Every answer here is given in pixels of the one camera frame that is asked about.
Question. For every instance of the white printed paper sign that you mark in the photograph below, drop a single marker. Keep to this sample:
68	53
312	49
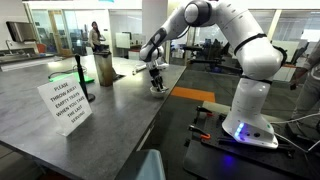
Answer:
66	103

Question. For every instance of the white tube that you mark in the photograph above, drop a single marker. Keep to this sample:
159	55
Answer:
139	69

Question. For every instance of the green flat tray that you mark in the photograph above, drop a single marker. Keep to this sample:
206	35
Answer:
71	77

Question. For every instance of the white round bowl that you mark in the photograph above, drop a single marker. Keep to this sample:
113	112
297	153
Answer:
156	94

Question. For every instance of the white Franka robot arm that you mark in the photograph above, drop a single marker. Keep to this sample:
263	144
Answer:
256	56

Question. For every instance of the black pole stand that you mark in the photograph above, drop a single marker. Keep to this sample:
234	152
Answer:
81	76

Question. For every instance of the paper towel dispenser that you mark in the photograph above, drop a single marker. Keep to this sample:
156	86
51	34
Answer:
21	31

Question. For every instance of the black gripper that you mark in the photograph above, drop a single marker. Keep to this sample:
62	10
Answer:
155	75

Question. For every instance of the stainless steel bin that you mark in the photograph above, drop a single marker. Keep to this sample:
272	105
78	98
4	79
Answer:
104	70

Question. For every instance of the woman with long hair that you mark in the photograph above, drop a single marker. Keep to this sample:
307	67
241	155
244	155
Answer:
95	36

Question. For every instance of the white plastic container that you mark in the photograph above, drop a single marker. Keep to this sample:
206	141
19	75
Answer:
146	165

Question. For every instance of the black orange toggle clamp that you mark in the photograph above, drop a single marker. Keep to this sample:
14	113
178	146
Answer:
204	111
200	131

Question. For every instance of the grey sink counter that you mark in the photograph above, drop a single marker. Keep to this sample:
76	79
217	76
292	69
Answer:
26	61

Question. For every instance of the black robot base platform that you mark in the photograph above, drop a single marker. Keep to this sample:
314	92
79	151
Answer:
240	160

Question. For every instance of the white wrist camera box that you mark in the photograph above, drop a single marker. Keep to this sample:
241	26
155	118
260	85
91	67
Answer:
162	65

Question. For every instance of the white board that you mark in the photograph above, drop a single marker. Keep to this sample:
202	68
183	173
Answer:
122	40

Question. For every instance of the person in grey clothes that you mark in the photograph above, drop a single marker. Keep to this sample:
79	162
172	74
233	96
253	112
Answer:
308	93

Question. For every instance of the metal sink faucet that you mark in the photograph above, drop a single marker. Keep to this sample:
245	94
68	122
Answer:
8	45

